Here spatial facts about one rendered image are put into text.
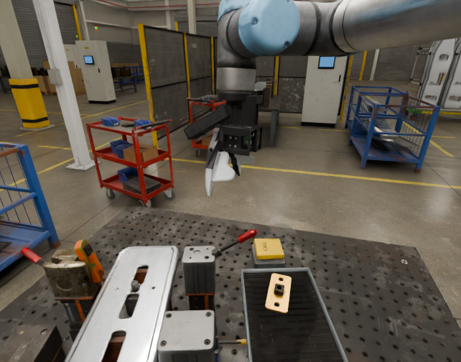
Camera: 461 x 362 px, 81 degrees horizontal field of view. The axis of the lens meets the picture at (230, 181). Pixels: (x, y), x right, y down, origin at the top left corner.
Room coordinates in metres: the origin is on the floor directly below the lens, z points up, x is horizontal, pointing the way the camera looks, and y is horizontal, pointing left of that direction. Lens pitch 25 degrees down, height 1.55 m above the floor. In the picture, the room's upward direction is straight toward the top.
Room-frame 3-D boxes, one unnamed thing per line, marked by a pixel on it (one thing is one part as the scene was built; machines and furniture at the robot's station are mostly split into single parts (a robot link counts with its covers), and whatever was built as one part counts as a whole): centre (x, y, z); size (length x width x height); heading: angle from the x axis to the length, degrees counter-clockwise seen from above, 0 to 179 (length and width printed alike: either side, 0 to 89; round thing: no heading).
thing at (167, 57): (6.28, 0.93, 1.00); 3.44 x 0.14 x 2.00; 165
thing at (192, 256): (0.58, 0.09, 0.88); 0.11 x 0.10 x 0.36; 92
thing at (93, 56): (10.04, 4.66, 1.22); 0.80 x 0.54 x 2.45; 76
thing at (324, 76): (6.62, -2.16, 1.22); 0.80 x 0.54 x 2.45; 75
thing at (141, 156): (2.79, 1.06, 0.49); 0.81 x 0.47 x 0.97; 59
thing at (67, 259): (0.57, 0.44, 0.88); 0.15 x 0.11 x 0.36; 92
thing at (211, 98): (4.47, 0.29, 0.49); 0.81 x 0.46 x 0.97; 153
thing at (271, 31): (0.47, -0.06, 1.59); 0.11 x 0.11 x 0.08; 18
